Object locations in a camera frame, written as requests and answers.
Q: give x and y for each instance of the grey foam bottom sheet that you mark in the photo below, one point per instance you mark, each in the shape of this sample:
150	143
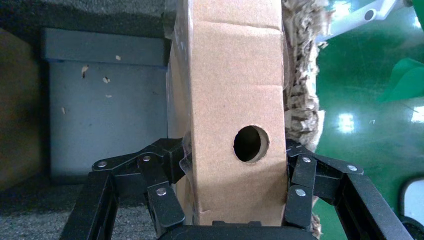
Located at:
109	116

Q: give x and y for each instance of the green table cloth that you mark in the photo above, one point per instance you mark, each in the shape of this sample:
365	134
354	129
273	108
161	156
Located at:
404	79

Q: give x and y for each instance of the white metal frame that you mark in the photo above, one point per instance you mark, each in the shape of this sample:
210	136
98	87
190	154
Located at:
357	16

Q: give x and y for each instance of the large open cardboard carton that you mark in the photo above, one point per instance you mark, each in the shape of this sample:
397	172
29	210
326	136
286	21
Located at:
303	82

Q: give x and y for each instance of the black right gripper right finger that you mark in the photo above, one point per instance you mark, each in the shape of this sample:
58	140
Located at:
301	198

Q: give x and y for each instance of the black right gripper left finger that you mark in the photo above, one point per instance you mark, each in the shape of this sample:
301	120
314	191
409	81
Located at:
162	202

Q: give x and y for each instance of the small brown cardboard box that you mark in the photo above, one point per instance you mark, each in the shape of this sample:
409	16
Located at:
232	82

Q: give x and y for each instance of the black foam insert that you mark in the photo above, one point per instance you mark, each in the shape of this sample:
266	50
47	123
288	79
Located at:
82	16
33	218

